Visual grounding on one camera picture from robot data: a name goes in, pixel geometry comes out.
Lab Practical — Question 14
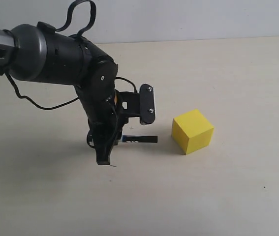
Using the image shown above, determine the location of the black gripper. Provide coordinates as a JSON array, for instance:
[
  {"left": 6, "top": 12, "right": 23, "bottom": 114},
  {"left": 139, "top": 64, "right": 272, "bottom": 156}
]
[{"left": 87, "top": 89, "right": 139, "bottom": 165}]

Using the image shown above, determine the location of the black and white marker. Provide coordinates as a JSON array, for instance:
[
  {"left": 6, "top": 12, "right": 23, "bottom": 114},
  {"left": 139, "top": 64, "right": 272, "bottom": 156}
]
[{"left": 121, "top": 135, "right": 158, "bottom": 143}]

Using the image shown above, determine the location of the yellow cube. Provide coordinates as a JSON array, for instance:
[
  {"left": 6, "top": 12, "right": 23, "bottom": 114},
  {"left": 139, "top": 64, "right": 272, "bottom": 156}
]
[{"left": 171, "top": 109, "right": 214, "bottom": 155}]

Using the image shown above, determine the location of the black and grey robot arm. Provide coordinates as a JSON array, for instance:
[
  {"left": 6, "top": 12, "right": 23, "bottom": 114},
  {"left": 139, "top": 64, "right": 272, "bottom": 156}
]
[{"left": 0, "top": 22, "right": 139, "bottom": 165}]

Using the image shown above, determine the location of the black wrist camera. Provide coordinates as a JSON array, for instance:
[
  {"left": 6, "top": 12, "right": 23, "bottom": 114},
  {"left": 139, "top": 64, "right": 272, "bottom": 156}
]
[{"left": 139, "top": 84, "right": 155, "bottom": 125}]

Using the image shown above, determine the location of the thick black cable loop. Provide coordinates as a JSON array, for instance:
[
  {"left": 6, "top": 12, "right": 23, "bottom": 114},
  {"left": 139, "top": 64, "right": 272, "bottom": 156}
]
[{"left": 53, "top": 0, "right": 97, "bottom": 37}]

